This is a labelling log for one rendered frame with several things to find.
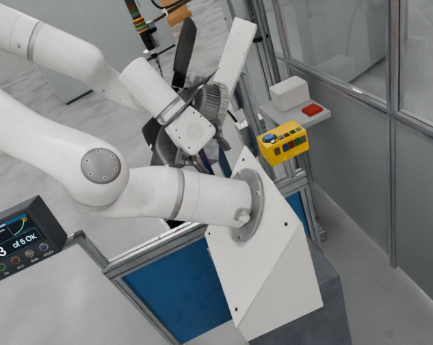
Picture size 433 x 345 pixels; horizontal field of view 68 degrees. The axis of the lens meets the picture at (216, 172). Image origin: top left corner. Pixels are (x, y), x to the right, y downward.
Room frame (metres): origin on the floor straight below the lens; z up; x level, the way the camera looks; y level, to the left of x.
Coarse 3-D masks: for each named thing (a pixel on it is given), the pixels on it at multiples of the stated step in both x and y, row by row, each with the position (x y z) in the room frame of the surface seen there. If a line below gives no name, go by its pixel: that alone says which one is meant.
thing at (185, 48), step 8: (184, 24) 1.43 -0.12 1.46; (192, 24) 1.53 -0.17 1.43; (184, 32) 1.46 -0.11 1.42; (192, 32) 1.54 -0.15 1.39; (184, 40) 1.47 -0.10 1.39; (192, 40) 1.55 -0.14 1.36; (176, 48) 1.42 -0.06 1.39; (184, 48) 1.48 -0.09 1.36; (192, 48) 1.55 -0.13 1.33; (176, 56) 1.43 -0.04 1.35; (184, 56) 1.49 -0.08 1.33; (176, 64) 1.44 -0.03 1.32; (184, 64) 1.49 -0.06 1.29; (184, 72) 1.49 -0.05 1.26
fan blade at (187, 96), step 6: (210, 78) 1.14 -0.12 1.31; (198, 84) 1.19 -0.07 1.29; (204, 84) 1.13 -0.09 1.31; (186, 90) 1.24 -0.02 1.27; (192, 90) 1.17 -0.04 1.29; (198, 90) 1.12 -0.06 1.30; (180, 96) 1.23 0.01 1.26; (186, 96) 1.17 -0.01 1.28; (192, 96) 1.12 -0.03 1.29; (186, 102) 1.12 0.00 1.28
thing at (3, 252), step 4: (0, 244) 0.88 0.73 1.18; (4, 244) 0.88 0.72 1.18; (0, 248) 0.87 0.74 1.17; (4, 248) 0.87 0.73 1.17; (8, 248) 0.87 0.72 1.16; (0, 252) 0.87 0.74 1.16; (4, 252) 0.87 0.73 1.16; (8, 252) 0.87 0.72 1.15; (0, 256) 0.87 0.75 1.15; (4, 256) 0.87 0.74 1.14
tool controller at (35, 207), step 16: (16, 208) 0.95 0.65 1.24; (32, 208) 0.92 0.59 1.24; (48, 208) 0.99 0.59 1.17; (0, 224) 0.90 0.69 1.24; (16, 224) 0.89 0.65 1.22; (32, 224) 0.89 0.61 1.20; (48, 224) 0.92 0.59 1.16; (0, 240) 0.88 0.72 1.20; (16, 240) 0.88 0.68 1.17; (32, 240) 0.87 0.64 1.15; (48, 240) 0.87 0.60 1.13; (64, 240) 0.92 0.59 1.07; (16, 256) 0.87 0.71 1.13; (48, 256) 0.86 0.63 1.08; (0, 272) 0.85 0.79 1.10; (16, 272) 0.85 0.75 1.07
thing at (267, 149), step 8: (280, 128) 1.02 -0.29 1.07; (288, 128) 1.00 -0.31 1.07; (288, 136) 0.95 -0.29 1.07; (296, 136) 0.94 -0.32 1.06; (264, 144) 0.96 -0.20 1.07; (272, 144) 0.94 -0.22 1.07; (280, 144) 0.94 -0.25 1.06; (304, 144) 0.94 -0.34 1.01; (264, 152) 0.98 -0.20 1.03; (272, 152) 0.94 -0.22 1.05; (280, 152) 0.94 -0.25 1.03; (288, 152) 0.94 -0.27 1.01; (296, 152) 0.94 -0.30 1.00; (272, 160) 0.94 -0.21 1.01; (280, 160) 0.94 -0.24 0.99
